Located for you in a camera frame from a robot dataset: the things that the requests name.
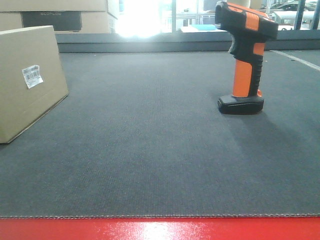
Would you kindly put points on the white barcode label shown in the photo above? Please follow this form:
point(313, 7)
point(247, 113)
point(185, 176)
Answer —
point(32, 76)

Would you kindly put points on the upper stacked cardboard box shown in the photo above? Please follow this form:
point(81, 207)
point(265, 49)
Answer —
point(110, 6)

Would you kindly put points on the orange black scanner gun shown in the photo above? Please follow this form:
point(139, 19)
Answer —
point(250, 30)

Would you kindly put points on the red metal conveyor frame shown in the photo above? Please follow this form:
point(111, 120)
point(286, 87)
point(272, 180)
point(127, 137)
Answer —
point(229, 228)

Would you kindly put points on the stacked cardboard box with black panel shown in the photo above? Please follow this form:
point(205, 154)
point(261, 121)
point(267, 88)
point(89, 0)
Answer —
point(63, 22)

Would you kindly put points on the brown cardboard package box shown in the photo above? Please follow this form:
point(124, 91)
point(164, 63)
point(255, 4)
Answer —
point(21, 107)

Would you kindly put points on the dark grey conveyor belt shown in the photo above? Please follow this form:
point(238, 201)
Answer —
point(140, 135)

